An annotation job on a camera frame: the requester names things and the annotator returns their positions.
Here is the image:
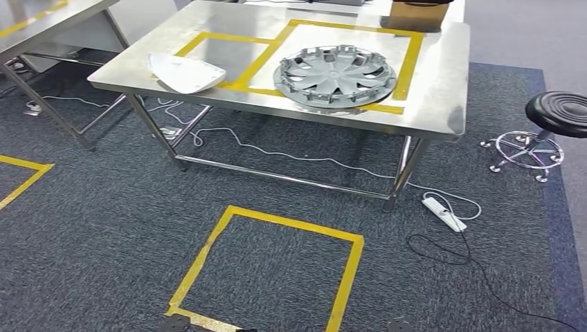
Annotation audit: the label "black floor cable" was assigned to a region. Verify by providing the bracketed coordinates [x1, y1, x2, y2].
[406, 231, 581, 332]

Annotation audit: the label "yellow tape on workbench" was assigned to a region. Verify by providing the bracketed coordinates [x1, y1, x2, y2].
[174, 18, 426, 116]

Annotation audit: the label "black round seat stool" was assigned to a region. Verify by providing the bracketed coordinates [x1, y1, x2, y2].
[479, 91, 587, 184]

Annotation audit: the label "steel workbench table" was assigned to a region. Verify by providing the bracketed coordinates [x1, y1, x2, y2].
[87, 0, 472, 214]

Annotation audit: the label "white floor cable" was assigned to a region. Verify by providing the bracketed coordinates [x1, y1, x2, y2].
[156, 98, 483, 222]
[24, 93, 114, 116]

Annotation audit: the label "white table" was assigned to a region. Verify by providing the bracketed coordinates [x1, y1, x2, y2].
[240, 0, 467, 25]

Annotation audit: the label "white curved plastic part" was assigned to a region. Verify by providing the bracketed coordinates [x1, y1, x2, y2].
[148, 53, 228, 95]

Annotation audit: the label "silver wheel hubcap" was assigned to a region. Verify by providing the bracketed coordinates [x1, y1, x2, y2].
[273, 44, 399, 111]

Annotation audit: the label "steel side table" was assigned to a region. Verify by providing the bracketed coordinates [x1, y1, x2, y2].
[0, 0, 135, 153]

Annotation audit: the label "yellow floor tape square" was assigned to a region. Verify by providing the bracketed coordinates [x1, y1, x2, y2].
[164, 205, 366, 332]

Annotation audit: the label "cardboard box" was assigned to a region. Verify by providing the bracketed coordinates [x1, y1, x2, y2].
[380, 0, 451, 33]

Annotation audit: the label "white power strip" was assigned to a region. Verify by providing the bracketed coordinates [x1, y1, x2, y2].
[153, 125, 184, 141]
[421, 195, 468, 234]

